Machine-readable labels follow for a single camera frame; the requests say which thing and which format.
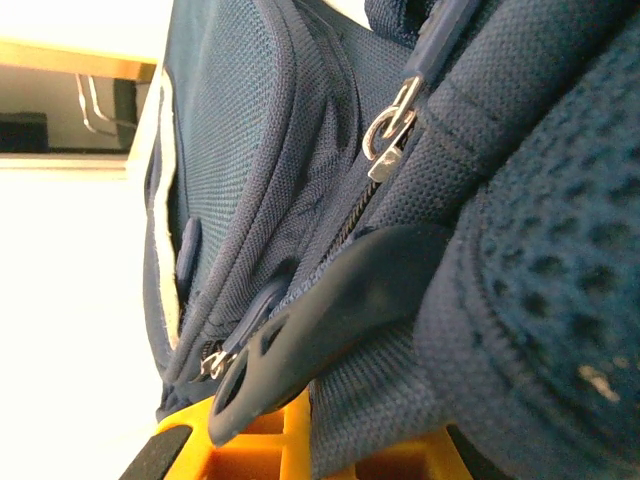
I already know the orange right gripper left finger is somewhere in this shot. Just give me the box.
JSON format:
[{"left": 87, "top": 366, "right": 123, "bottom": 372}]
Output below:
[{"left": 119, "top": 389, "right": 312, "bottom": 480}]

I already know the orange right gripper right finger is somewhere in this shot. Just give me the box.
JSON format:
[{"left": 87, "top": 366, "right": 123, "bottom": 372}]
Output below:
[{"left": 344, "top": 424, "right": 506, "bottom": 480}]

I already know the navy blue backpack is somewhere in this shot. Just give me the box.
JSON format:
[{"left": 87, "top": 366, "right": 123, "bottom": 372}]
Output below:
[{"left": 142, "top": 0, "right": 640, "bottom": 480}]

